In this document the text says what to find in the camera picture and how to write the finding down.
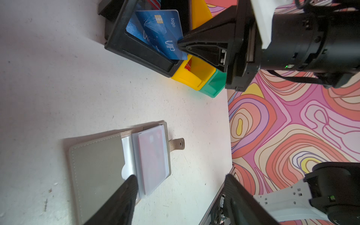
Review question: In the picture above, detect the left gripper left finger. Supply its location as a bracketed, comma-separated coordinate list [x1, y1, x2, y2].
[85, 175, 139, 225]

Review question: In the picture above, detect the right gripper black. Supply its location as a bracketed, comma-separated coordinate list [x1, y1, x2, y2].
[178, 1, 263, 92]

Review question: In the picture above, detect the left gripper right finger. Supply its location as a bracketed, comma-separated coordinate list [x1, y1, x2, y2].
[224, 174, 278, 225]

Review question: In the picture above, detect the grey card holder wallet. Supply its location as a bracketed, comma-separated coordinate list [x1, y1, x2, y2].
[68, 121, 185, 225]

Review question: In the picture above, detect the blue VIP card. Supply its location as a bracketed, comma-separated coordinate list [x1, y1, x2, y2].
[126, 10, 188, 61]

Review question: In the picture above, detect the red VIP card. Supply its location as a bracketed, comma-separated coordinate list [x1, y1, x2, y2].
[138, 130, 169, 196]

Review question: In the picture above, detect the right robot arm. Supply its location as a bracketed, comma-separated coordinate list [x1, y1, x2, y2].
[179, 1, 360, 225]

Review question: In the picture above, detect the yellow plastic bin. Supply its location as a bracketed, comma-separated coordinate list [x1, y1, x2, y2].
[171, 0, 218, 91]

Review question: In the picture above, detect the green plastic bin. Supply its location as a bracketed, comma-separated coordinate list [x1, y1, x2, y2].
[200, 70, 227, 98]

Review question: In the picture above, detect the black plastic bin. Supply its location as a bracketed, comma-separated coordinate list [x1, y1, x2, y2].
[97, 1, 190, 78]

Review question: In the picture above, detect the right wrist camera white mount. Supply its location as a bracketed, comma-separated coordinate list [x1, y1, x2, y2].
[250, 0, 293, 50]

